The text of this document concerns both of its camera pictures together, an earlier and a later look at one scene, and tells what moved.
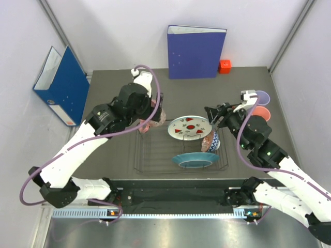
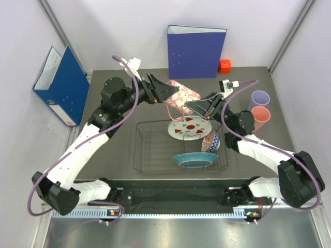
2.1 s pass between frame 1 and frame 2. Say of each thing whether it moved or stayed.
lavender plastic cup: stayed
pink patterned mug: moved
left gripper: moved
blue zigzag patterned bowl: stayed
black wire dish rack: stayed
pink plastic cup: stayed
